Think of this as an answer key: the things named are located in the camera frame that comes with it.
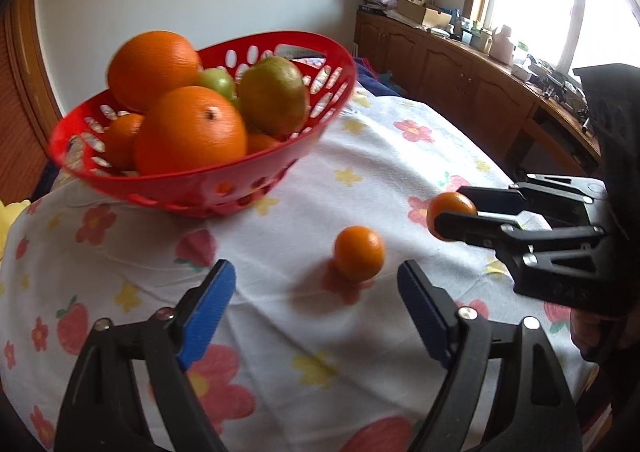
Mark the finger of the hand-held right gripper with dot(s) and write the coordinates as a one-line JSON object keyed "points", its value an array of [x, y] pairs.
{"points": [[495, 199], [465, 228]]}

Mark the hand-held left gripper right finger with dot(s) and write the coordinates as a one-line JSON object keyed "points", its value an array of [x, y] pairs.
{"points": [[425, 312]]}

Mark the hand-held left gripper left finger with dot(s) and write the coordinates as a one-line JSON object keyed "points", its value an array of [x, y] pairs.
{"points": [[207, 312]]}

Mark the small tangerine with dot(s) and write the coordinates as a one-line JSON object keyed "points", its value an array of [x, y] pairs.
{"points": [[450, 204], [260, 143], [359, 252], [122, 140]]}

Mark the red perforated plastic basket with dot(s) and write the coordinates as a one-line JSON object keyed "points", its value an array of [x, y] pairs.
{"points": [[175, 192]]}

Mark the large orange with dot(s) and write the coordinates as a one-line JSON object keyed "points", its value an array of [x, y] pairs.
{"points": [[150, 67], [190, 132]]}

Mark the green apple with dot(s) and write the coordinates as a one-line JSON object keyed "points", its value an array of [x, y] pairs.
{"points": [[217, 81]]}

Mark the person's right hand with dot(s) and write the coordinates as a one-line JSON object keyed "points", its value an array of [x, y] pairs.
{"points": [[585, 332]]}

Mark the white flower-print blanket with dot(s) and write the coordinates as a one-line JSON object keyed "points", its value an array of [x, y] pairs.
{"points": [[300, 322]]}

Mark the pile of small cabinet-top clutter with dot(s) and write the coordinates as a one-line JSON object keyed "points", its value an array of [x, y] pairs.
{"points": [[550, 82]]}

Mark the long wooden cabinet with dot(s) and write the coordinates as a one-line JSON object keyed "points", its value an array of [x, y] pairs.
{"points": [[450, 77]]}

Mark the white plastic jug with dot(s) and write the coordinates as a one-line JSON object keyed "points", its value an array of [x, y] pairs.
{"points": [[502, 45]]}

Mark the dark blue blanket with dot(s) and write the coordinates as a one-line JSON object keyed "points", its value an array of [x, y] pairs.
{"points": [[375, 80]]}

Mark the open cardboard box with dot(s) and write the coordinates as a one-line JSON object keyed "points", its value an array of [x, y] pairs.
{"points": [[420, 12]]}

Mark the yellow plush toy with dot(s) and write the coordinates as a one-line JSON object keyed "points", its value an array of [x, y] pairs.
{"points": [[10, 217]]}

